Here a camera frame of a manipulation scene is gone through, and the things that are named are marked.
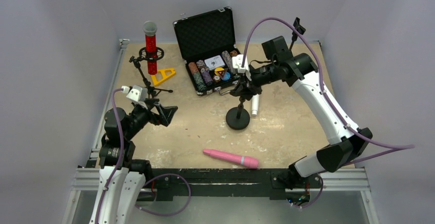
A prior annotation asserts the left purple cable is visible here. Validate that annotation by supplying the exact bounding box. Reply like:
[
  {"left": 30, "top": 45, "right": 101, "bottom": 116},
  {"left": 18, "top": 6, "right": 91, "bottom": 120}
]
[{"left": 93, "top": 88, "right": 192, "bottom": 224}]

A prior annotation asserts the aluminium corner rail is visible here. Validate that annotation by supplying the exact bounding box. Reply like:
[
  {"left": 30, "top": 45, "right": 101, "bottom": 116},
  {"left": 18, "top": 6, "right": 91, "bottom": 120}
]
[{"left": 90, "top": 38, "right": 130, "bottom": 158}]

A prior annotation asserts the white microphone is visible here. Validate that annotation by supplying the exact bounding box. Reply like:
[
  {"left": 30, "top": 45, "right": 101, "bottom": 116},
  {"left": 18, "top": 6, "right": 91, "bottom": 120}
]
[{"left": 251, "top": 94, "right": 260, "bottom": 117}]

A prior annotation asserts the black tripod microphone stand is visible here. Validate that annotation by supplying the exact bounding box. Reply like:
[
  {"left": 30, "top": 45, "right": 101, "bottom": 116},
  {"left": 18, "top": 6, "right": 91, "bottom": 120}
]
[{"left": 128, "top": 46, "right": 174, "bottom": 98}]

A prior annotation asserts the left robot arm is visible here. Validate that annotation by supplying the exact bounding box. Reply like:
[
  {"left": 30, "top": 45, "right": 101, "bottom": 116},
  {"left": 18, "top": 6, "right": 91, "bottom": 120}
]
[{"left": 89, "top": 99, "right": 178, "bottom": 223}]

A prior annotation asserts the black poker chip case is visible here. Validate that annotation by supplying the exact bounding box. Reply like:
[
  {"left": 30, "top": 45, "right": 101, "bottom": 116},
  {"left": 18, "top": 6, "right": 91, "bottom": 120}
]
[{"left": 173, "top": 7, "right": 240, "bottom": 96}]

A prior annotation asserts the pink microphone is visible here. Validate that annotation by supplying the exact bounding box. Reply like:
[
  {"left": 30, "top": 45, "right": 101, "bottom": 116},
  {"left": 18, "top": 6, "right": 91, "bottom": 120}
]
[{"left": 203, "top": 149, "right": 259, "bottom": 169}]

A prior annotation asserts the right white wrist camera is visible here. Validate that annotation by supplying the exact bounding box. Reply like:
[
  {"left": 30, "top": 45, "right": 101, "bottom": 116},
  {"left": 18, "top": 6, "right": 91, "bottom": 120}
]
[{"left": 232, "top": 54, "right": 252, "bottom": 80}]

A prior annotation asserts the white playing card box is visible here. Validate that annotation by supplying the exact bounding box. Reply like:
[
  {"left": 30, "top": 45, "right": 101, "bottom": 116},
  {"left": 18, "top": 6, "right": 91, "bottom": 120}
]
[{"left": 204, "top": 55, "right": 225, "bottom": 70}]

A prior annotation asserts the yellow triangular plastic frame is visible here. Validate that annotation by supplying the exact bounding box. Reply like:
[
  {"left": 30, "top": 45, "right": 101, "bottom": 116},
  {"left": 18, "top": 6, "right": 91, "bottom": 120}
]
[{"left": 150, "top": 68, "right": 176, "bottom": 86}]

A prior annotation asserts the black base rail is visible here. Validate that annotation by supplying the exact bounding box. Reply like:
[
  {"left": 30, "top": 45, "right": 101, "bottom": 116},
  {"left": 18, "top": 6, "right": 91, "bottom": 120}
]
[{"left": 138, "top": 168, "right": 321, "bottom": 201}]

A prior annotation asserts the black round-base stand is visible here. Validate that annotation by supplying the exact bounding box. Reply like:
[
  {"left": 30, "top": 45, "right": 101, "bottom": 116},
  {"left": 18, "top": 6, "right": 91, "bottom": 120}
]
[
  {"left": 289, "top": 17, "right": 306, "bottom": 51},
  {"left": 225, "top": 95, "right": 253, "bottom": 130}
]

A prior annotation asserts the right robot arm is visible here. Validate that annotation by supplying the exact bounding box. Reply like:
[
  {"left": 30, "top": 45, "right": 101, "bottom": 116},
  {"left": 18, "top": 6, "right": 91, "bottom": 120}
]
[{"left": 230, "top": 36, "right": 372, "bottom": 188}]

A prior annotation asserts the red glitter microphone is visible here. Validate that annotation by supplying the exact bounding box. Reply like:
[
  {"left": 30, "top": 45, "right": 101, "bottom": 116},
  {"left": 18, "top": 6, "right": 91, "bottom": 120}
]
[{"left": 143, "top": 21, "right": 157, "bottom": 75}]

